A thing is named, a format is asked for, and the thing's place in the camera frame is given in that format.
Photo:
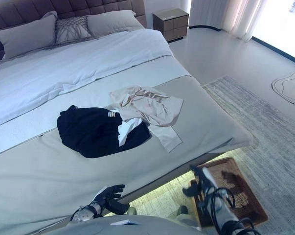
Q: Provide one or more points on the grey robot torso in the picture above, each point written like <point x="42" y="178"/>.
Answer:
<point x="137" y="225"/>

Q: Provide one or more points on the white sheer curtain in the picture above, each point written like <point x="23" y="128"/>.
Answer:
<point x="228" y="17"/>

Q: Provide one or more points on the woven brown basket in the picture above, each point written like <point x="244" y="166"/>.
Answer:
<point x="237" y="193"/>

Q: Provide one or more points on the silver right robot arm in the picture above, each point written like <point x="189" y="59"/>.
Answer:
<point x="223" y="208"/>

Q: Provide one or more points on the brown tufted headboard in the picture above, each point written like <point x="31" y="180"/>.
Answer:
<point x="52" y="8"/>

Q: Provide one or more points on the white duvet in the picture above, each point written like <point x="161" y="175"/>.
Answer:
<point x="71" y="68"/>

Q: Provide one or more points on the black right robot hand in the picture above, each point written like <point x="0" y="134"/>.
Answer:
<point x="198" y="183"/>

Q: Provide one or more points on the small beige floor mat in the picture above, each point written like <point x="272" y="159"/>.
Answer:
<point x="289" y="88"/>

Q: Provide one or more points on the large grey pillow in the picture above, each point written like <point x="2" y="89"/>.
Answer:
<point x="25" y="39"/>

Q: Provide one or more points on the brown wooden nightstand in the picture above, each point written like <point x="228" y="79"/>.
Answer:
<point x="171" y="23"/>

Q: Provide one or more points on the beige shirt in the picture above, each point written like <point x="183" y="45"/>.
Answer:
<point x="157" y="107"/>

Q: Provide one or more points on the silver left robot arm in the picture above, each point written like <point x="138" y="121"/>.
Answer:
<point x="87" y="212"/>

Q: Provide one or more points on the grey striped area rug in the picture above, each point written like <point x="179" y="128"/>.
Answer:
<point x="267" y="137"/>

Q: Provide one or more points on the patterned grey cushion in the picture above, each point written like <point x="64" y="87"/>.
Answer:
<point x="72" y="30"/>

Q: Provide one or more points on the white garment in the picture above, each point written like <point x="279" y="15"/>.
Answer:
<point x="126" y="128"/>

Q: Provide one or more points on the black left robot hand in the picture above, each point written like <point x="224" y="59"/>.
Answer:
<point x="113" y="195"/>

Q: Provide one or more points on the large bed with grey cover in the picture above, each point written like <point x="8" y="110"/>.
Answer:
<point x="64" y="159"/>

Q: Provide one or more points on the black garment with gold stripes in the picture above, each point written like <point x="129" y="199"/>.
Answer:
<point x="96" y="132"/>

